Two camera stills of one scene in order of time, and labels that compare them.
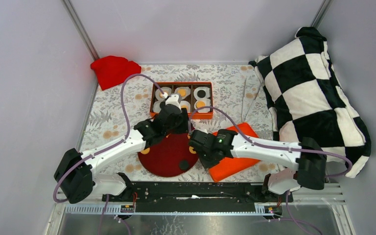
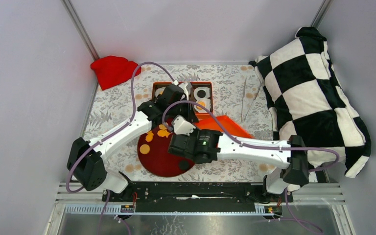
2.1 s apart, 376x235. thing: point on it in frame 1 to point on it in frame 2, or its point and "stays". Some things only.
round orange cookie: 145,151 stays
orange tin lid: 234,165 to 206,122
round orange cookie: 200,104 stays
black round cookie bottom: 201,93 stays
